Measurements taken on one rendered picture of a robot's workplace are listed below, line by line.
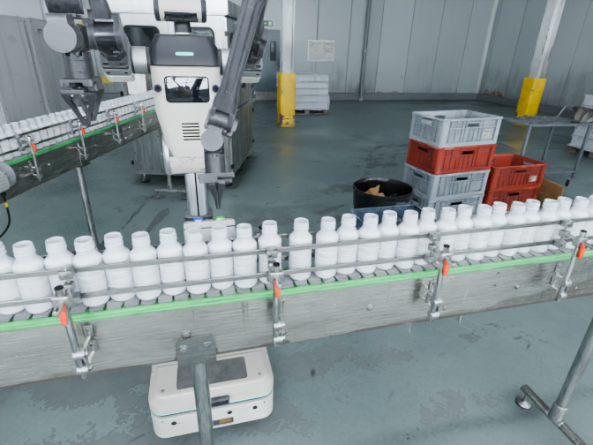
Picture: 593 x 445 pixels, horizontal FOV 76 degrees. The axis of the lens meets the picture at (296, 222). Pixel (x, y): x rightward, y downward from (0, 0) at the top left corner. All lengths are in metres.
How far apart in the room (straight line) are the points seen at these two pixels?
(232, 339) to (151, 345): 0.20
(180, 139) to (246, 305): 0.70
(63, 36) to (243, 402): 1.47
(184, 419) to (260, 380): 0.35
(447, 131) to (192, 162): 2.23
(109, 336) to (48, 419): 1.24
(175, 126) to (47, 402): 1.49
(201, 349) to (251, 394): 0.77
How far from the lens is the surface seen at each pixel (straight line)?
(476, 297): 1.30
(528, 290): 1.43
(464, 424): 2.14
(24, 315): 1.07
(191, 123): 1.44
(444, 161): 3.30
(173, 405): 1.78
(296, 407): 2.02
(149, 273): 0.95
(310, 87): 10.41
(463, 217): 1.17
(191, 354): 1.06
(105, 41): 1.35
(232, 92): 1.07
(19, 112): 6.91
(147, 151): 4.92
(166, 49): 1.49
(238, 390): 1.77
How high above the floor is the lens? 1.56
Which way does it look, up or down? 25 degrees down
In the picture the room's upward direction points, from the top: 2 degrees clockwise
